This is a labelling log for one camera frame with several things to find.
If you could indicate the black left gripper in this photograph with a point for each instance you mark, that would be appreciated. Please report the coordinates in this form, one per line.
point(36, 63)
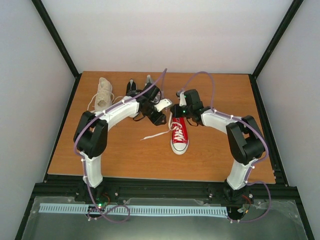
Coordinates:
point(157, 120)

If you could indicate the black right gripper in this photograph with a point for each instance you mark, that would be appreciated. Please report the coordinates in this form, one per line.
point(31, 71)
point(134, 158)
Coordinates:
point(176, 113)

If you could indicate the red canvas sneaker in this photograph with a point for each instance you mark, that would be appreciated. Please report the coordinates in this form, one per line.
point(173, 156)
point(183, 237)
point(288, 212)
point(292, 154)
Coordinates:
point(179, 139)

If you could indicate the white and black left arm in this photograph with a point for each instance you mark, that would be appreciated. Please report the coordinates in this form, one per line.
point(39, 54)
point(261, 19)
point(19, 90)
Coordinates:
point(91, 135)

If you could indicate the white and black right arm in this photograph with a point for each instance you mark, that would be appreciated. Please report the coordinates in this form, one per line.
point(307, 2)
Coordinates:
point(246, 142)

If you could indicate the grey canvas sneaker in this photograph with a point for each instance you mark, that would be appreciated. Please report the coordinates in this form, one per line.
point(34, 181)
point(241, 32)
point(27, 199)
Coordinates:
point(158, 96)

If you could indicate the black canvas sneaker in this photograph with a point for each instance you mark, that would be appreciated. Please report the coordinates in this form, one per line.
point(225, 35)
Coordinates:
point(131, 88)

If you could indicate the cream high-top sneaker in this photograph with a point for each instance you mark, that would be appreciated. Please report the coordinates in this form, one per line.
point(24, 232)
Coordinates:
point(104, 95)

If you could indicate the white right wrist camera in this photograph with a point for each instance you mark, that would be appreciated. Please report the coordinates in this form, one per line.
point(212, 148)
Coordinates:
point(182, 98)

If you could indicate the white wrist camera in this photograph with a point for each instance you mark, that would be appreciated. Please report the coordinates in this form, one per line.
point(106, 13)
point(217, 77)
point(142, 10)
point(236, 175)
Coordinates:
point(182, 98)
point(163, 104)

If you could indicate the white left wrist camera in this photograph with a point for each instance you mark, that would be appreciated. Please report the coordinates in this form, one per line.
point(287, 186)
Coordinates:
point(163, 104)

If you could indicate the black aluminium frame rail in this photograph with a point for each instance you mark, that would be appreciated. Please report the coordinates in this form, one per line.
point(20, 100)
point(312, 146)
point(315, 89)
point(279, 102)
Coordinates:
point(118, 190)

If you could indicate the light blue slotted cable duct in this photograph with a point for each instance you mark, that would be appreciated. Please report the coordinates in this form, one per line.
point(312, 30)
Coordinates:
point(135, 210)

